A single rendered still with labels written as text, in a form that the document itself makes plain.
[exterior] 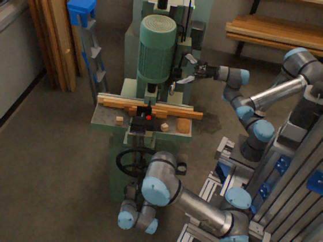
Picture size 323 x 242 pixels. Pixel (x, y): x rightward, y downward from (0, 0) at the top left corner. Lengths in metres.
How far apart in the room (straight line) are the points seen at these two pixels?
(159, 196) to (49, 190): 1.58
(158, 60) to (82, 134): 1.58
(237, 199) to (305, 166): 0.32
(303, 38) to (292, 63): 1.98
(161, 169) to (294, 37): 2.74
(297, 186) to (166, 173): 0.61
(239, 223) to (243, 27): 2.54
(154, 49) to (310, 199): 0.99
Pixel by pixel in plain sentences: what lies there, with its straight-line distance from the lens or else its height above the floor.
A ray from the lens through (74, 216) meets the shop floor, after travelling 2.53.
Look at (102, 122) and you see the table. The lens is 1.84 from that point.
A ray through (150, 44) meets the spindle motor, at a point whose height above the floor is 1.44.
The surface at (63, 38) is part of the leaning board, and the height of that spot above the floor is 0.58.
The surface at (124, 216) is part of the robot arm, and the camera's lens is 1.53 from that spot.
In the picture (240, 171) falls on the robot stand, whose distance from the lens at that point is 1.98.
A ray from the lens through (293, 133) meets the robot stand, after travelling 1.43.
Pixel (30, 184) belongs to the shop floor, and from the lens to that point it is 2.74.
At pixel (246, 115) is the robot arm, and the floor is 1.24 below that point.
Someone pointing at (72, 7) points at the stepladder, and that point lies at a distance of 2.42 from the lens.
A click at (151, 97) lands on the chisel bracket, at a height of 1.07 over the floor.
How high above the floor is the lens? 2.26
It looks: 46 degrees down
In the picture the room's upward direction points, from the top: 9 degrees clockwise
